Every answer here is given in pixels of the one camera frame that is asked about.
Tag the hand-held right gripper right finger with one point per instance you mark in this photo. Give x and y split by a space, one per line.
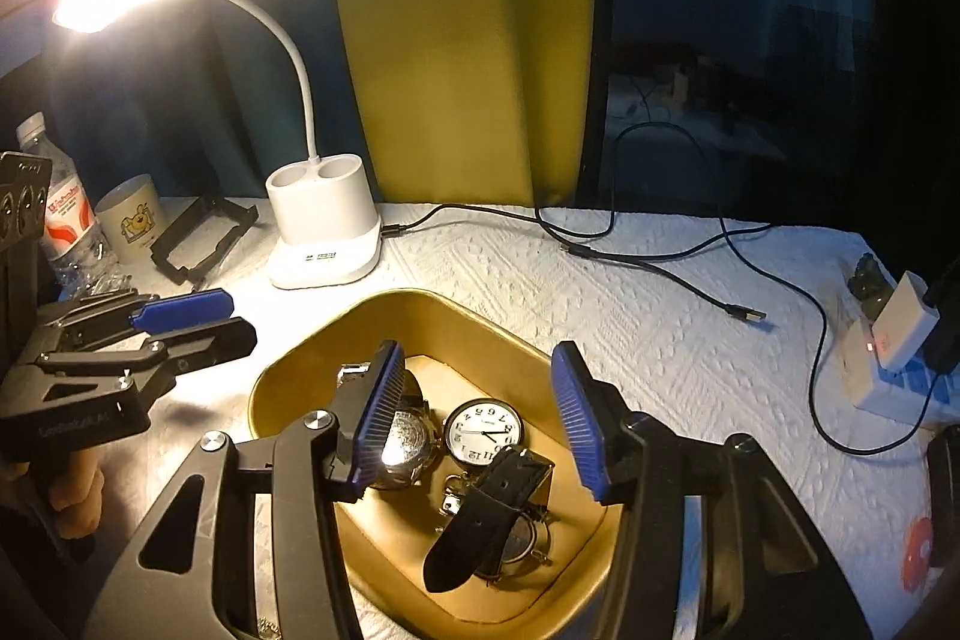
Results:
574 422

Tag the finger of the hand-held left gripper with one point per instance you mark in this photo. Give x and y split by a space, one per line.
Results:
187 308
217 340

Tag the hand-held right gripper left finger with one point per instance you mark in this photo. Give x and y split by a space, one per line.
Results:
379 415

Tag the silver metal wristwatch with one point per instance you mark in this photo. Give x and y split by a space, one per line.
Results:
412 445

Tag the gold tray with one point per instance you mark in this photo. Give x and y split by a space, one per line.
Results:
465 325

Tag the person's left hand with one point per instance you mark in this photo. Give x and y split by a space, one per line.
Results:
75 497

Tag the clear plastic water bottle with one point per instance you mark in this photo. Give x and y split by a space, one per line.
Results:
64 212

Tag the white dial pocket watch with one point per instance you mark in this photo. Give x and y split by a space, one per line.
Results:
480 430

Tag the clear crumpled plastic wrapper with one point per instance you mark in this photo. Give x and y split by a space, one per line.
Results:
94 276

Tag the cream printed mug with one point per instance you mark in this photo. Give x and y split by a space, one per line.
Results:
135 220

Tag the white textured table cloth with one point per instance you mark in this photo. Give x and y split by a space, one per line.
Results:
675 347

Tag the white desk lamp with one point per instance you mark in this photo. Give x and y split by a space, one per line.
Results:
322 212

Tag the white power strip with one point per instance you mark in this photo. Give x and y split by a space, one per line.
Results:
862 377

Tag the dark green adapter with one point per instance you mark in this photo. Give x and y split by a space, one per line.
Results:
870 284

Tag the white charger adapter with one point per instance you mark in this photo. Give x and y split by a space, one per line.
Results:
907 317

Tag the red round object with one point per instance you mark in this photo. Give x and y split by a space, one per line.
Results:
919 554

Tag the yellow board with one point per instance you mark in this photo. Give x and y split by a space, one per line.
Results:
450 48

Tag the black device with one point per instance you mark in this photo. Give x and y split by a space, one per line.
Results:
945 490

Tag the black plug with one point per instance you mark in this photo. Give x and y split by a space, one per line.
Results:
943 310

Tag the black plastic bracket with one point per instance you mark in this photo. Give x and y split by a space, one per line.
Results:
174 269

